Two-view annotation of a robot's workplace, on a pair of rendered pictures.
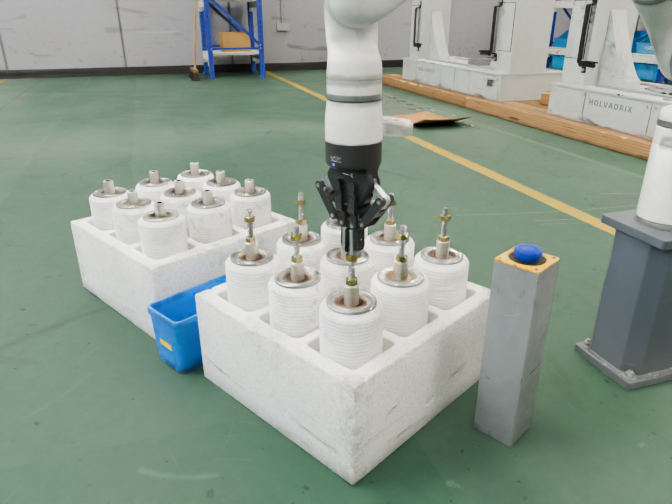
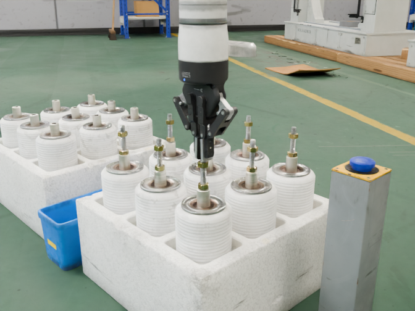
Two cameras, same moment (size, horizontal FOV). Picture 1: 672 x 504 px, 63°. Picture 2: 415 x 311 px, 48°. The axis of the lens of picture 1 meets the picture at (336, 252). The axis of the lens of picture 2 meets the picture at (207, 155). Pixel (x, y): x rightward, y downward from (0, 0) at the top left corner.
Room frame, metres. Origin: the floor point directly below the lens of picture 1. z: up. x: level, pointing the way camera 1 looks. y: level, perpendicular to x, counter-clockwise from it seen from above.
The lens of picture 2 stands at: (0.01, -0.07, 0.59)
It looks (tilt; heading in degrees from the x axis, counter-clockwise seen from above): 20 degrees down; 3
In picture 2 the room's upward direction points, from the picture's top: straight up
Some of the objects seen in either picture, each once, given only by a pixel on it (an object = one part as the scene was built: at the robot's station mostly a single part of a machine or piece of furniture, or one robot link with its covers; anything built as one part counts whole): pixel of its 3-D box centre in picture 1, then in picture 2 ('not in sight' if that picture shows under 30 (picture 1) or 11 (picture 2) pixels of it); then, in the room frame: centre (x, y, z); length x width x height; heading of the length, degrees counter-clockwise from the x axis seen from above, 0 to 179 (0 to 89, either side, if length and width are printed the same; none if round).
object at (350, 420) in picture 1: (346, 335); (207, 239); (0.88, -0.02, 0.09); 0.39 x 0.39 x 0.18; 46
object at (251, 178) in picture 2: (401, 269); (251, 179); (0.80, -0.10, 0.26); 0.02 x 0.02 x 0.03
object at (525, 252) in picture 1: (527, 254); (362, 165); (0.74, -0.28, 0.32); 0.04 x 0.04 x 0.02
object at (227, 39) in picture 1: (234, 41); (146, 8); (6.59, 1.13, 0.36); 0.31 x 0.25 x 0.20; 108
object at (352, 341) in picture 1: (350, 354); (203, 252); (0.72, -0.02, 0.16); 0.10 x 0.10 x 0.18
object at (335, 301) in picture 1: (351, 302); (203, 205); (0.72, -0.02, 0.25); 0.08 x 0.08 x 0.01
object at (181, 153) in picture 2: (301, 239); (170, 154); (0.97, 0.07, 0.25); 0.08 x 0.08 x 0.01
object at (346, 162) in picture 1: (353, 169); (203, 85); (0.72, -0.02, 0.45); 0.08 x 0.08 x 0.09
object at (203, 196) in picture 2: (351, 294); (203, 197); (0.72, -0.02, 0.26); 0.02 x 0.02 x 0.03
